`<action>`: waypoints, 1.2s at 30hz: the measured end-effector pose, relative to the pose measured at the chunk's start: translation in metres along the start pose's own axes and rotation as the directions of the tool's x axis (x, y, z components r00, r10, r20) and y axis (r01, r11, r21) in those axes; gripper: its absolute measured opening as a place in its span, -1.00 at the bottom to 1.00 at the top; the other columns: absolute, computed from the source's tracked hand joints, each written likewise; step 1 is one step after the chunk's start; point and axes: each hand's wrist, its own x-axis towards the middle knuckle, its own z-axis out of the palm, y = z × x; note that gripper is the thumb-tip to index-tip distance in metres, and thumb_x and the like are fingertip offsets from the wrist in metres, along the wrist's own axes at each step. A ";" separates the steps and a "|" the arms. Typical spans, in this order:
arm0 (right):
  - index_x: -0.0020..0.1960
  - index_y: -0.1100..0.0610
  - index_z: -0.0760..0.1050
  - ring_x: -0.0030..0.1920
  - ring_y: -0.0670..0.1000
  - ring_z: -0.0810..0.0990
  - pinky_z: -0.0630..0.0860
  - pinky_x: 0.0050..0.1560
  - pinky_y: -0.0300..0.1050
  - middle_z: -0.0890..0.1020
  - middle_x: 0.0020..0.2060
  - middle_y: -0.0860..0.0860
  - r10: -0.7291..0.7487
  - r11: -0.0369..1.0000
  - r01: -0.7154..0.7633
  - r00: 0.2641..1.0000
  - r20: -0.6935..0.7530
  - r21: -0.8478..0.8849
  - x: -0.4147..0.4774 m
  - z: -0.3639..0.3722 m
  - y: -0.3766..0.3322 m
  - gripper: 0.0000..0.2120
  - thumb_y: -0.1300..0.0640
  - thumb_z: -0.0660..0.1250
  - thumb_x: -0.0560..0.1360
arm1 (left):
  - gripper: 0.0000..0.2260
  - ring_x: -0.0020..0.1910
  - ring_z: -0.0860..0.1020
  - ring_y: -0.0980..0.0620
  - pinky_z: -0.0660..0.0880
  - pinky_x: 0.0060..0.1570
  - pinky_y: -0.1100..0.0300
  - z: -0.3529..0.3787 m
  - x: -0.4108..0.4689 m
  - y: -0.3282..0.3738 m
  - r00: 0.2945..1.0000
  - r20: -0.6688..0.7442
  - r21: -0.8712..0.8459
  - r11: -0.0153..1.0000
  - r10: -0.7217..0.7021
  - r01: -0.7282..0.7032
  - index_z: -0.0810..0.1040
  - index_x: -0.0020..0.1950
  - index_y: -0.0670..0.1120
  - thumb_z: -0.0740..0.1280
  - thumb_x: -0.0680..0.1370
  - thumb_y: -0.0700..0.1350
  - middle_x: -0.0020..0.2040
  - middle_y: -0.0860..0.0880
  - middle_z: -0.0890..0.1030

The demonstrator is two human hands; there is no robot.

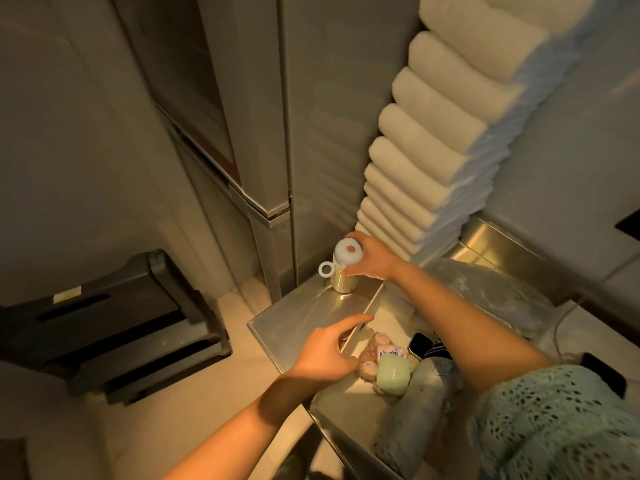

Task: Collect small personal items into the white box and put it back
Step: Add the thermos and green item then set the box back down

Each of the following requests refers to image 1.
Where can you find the person's right hand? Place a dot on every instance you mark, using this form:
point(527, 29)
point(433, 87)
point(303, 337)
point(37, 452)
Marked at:
point(377, 262)

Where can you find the person's left hand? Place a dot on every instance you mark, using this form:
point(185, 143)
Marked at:
point(325, 357)

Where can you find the white thermos bottle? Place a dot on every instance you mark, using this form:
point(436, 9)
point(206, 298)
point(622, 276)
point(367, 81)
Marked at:
point(345, 254)

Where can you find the white cardboard storage box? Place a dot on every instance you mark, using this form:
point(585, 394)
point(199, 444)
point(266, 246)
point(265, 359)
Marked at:
point(350, 399)

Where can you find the pink printed tissue packet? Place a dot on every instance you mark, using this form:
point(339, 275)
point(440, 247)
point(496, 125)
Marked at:
point(392, 353)

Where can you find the small green earbuds case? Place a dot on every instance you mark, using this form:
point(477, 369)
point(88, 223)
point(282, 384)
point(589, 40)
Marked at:
point(393, 377)

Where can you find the pale blue folding umbrella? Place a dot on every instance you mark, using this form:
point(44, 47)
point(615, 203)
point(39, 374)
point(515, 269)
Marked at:
point(420, 419)

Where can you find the person's left forearm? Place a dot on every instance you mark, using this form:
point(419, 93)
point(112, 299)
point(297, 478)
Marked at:
point(240, 429)

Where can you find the person's right forearm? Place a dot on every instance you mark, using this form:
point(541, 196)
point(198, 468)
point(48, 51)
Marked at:
point(465, 334)

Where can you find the clear plastic bag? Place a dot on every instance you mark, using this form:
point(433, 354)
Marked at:
point(490, 294)

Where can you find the tall steel refrigerator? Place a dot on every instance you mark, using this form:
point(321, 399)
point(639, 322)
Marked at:
point(225, 119)

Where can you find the grey folding step stool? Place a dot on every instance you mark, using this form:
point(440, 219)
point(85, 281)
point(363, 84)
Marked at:
point(100, 319)

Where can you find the black smartphone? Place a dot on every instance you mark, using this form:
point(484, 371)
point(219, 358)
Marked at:
point(605, 372)

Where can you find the black wall socket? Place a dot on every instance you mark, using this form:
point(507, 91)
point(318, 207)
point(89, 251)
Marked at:
point(630, 224)

